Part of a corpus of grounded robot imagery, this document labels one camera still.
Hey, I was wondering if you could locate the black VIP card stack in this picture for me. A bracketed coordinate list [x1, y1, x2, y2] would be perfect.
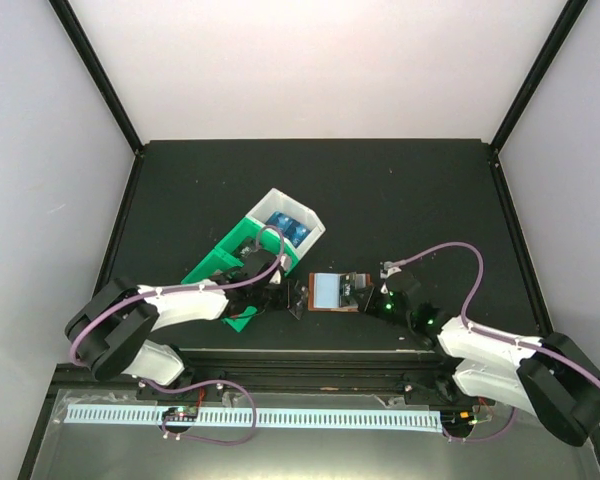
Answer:
[234, 242, 257, 261]

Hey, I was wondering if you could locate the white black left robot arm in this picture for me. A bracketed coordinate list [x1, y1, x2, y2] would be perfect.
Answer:
[65, 248, 292, 399]

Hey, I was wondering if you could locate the brown leather card holder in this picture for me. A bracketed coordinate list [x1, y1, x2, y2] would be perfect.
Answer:
[308, 273, 371, 312]

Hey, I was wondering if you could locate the white bin with blue cards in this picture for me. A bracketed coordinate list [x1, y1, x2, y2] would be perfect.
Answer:
[246, 188, 326, 260]

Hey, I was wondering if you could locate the left controller circuit board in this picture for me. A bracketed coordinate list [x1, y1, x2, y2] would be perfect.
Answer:
[161, 406, 199, 423]

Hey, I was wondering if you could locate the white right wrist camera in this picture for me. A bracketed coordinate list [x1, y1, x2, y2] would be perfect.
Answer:
[380, 261, 403, 280]

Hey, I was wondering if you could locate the green bin with red cards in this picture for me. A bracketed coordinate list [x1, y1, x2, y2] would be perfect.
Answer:
[181, 247, 259, 335]

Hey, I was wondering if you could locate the blue VIP card rear stack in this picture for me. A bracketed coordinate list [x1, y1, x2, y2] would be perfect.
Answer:
[266, 211, 293, 232]

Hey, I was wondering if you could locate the white slotted cable duct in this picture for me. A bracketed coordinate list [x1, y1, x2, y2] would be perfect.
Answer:
[64, 404, 443, 433]

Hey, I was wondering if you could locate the blue vip card stack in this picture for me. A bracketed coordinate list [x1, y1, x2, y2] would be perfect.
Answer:
[266, 211, 293, 232]
[285, 221, 311, 248]

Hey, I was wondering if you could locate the controller circuit board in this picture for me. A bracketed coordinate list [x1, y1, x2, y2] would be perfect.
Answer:
[161, 406, 199, 423]
[440, 410, 493, 426]

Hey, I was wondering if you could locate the green bin with black cards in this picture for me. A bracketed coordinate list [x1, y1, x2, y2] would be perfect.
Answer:
[217, 217, 280, 262]

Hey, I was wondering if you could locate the blue VIP card front stack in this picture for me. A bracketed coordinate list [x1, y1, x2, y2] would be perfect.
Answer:
[285, 221, 311, 248]

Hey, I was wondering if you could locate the black aluminium frame rail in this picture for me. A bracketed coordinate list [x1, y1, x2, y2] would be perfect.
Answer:
[52, 349, 459, 398]

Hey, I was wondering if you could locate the clear acrylic front panel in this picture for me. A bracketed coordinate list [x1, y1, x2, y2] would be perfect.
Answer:
[21, 391, 600, 479]

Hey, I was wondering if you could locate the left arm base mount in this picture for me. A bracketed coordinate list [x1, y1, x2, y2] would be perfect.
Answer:
[136, 367, 227, 404]

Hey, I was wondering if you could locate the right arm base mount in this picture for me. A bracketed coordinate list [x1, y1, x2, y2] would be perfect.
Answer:
[398, 372, 496, 408]

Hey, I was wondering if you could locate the right controller circuit board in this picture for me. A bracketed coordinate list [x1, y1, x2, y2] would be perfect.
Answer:
[440, 410, 493, 426]

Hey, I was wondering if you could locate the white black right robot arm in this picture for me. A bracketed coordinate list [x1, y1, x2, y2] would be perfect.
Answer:
[355, 268, 600, 446]

